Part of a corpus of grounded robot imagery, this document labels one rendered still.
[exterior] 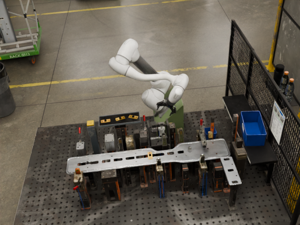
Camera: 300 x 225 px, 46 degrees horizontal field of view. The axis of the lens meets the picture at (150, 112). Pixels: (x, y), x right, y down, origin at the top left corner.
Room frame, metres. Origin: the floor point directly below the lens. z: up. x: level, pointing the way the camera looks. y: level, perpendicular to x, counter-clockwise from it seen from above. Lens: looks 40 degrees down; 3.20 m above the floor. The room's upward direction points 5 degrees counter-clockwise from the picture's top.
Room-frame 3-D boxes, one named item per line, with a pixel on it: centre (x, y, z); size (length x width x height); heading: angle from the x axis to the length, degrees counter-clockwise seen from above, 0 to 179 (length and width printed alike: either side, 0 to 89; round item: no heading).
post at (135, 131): (2.30, 0.14, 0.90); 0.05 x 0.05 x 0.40; 3
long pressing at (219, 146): (2.08, 0.05, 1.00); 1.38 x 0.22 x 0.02; 93
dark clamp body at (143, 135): (2.29, 0.07, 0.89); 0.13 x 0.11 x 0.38; 3
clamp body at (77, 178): (1.88, 0.61, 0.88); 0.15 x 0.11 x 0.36; 3
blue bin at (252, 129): (2.22, -0.86, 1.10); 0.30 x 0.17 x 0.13; 174
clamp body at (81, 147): (2.23, 0.63, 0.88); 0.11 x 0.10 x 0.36; 3
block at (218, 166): (1.93, -0.52, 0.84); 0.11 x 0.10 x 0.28; 3
